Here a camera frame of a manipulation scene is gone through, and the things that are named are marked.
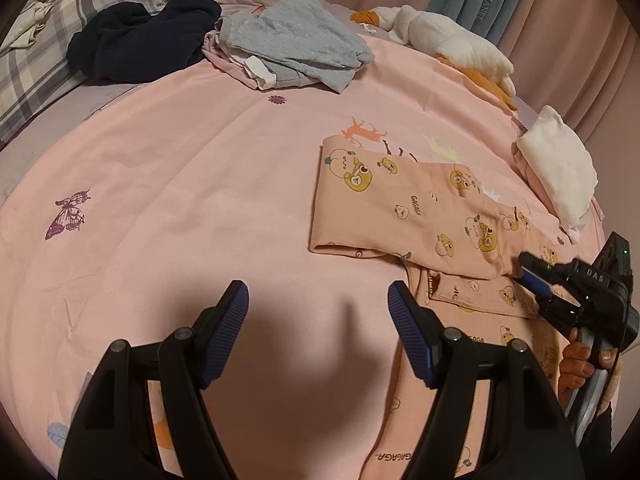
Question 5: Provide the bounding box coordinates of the dark navy garment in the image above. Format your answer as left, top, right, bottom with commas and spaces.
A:
66, 0, 223, 86

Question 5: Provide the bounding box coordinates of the pink printed bed cover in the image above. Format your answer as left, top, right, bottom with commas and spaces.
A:
0, 35, 611, 480

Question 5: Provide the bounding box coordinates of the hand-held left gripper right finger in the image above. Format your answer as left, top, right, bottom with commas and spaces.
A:
387, 280, 586, 480

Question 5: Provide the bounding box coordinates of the grey garment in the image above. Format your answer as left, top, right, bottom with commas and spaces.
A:
215, 0, 376, 93

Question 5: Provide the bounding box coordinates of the pink cartoon print garment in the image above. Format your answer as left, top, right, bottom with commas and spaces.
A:
307, 135, 576, 480

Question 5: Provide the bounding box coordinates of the person's right hand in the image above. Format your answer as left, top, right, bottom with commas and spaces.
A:
557, 340, 626, 411

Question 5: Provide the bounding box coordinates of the white folded cloth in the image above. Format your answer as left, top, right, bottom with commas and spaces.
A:
511, 105, 606, 246

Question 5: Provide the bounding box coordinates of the pale pink garment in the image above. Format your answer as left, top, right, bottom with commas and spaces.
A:
201, 30, 278, 91

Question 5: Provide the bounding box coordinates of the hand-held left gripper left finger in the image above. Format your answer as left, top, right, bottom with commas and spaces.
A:
57, 280, 250, 480

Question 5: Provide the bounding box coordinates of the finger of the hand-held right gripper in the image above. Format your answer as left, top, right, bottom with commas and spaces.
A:
517, 251, 576, 297
537, 290, 578, 323

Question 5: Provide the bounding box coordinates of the white plush goose toy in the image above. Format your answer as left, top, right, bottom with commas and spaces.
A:
350, 5, 518, 111

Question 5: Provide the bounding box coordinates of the pink curtain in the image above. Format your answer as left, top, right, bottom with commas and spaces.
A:
250, 0, 640, 186

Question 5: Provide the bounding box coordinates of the cream patterned cloth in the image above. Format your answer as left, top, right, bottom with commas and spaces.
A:
0, 0, 76, 56

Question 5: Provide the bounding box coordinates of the plaid pillow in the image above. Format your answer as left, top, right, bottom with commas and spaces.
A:
0, 0, 176, 133

